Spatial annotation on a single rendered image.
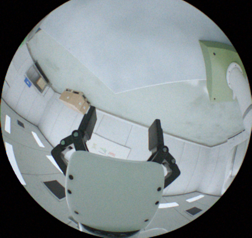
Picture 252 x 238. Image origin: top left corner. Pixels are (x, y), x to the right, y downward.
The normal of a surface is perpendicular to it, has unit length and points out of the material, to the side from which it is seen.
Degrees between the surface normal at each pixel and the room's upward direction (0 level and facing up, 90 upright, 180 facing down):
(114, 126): 90
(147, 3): 0
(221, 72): 1
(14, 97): 90
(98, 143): 88
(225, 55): 1
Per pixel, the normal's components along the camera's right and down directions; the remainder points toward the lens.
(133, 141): 0.00, -0.41
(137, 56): -0.36, 0.85
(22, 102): 0.93, 0.32
